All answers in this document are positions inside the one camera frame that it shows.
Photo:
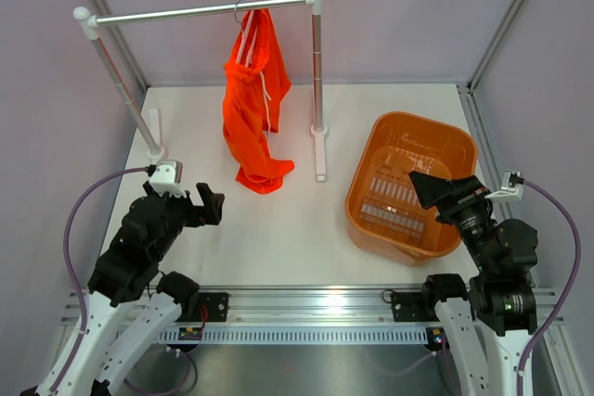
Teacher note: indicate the orange plastic laundry basket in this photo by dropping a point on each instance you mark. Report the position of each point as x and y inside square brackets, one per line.
[383, 213]

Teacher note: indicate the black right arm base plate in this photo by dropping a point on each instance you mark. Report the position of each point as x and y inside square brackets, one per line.
[405, 306]

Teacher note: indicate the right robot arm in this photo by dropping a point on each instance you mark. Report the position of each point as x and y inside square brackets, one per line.
[488, 320]

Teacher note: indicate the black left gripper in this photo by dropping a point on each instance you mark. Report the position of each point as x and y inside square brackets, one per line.
[212, 202]

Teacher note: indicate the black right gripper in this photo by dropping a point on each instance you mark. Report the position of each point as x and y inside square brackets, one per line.
[432, 187]

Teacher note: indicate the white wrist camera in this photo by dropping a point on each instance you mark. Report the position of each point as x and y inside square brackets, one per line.
[511, 189]
[166, 179]

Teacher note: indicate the pink clothes hanger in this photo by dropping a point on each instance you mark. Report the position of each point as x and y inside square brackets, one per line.
[248, 38]

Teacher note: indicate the orange shorts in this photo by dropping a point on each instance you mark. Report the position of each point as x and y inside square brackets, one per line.
[251, 109]

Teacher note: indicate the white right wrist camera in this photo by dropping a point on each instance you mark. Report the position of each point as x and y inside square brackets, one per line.
[511, 189]

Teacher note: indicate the white slotted cable duct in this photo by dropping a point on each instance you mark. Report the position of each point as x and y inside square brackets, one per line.
[278, 335]

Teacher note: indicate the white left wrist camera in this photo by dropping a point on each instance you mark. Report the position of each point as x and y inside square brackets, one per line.
[166, 179]

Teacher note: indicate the aluminium mounting rail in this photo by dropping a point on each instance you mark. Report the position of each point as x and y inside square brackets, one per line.
[330, 306]

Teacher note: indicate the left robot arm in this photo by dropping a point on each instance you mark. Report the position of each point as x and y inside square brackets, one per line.
[129, 303]

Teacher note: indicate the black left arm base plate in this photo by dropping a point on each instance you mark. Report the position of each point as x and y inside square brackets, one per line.
[213, 307]

